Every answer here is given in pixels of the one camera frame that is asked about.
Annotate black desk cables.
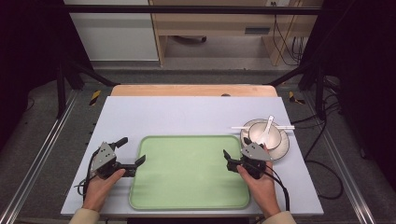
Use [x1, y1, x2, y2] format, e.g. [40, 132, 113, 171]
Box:
[271, 2, 305, 67]

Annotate white bowl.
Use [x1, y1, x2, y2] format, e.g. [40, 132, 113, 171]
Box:
[247, 120, 283, 151]

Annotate pale grey table board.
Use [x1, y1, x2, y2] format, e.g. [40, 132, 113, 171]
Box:
[60, 95, 325, 217]

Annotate white chopstick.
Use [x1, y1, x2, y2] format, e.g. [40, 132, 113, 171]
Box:
[230, 124, 296, 131]
[231, 125, 296, 132]

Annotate white cabinet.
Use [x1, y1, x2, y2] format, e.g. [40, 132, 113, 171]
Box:
[63, 0, 161, 63]

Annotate wooden desk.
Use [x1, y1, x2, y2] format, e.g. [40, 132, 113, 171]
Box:
[148, 0, 323, 67]

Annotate person's right hand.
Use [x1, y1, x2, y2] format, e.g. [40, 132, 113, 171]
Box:
[235, 145, 282, 219]

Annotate black floor cable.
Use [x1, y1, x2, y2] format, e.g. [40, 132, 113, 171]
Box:
[303, 118, 346, 201]

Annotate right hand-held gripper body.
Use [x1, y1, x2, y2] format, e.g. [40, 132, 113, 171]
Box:
[226, 141, 276, 181]

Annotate person's left hand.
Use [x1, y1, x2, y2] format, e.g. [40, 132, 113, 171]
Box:
[81, 168, 127, 213]

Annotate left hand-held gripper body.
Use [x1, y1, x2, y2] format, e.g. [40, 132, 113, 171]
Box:
[91, 141, 136, 181]

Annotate aluminium floor rail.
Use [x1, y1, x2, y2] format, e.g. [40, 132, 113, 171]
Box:
[0, 90, 79, 224]
[303, 91, 379, 224]

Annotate white spoon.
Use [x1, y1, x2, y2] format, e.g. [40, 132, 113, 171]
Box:
[255, 115, 276, 147]

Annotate black metal stand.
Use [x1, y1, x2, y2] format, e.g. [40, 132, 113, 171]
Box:
[55, 57, 120, 119]
[269, 58, 329, 121]

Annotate black frame bar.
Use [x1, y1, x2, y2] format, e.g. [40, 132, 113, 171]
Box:
[61, 4, 323, 16]

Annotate yellow black tape piece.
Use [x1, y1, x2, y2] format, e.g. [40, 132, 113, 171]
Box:
[89, 89, 103, 107]
[288, 90, 306, 105]

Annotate wooden table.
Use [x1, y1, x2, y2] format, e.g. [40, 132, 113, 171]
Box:
[109, 83, 279, 98]

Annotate green tray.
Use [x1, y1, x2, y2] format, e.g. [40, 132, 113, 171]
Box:
[128, 134, 251, 211]

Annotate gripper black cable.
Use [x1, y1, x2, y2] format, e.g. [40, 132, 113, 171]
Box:
[73, 148, 105, 203]
[261, 164, 291, 213]

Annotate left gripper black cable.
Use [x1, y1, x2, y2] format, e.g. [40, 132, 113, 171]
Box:
[73, 148, 105, 203]

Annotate black curtain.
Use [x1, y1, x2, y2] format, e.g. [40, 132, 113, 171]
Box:
[0, 0, 94, 153]
[298, 0, 396, 195]

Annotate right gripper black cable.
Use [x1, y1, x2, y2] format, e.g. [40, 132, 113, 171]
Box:
[261, 164, 291, 213]

